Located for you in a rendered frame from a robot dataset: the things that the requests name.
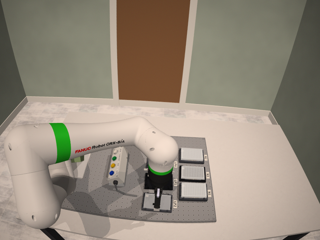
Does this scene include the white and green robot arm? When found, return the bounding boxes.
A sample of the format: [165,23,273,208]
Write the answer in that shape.
[4,116,178,229]

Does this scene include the grey push-button control panel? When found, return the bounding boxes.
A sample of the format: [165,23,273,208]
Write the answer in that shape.
[107,147,137,197]

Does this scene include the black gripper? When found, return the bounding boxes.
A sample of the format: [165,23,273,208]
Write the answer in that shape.
[150,179,168,211]

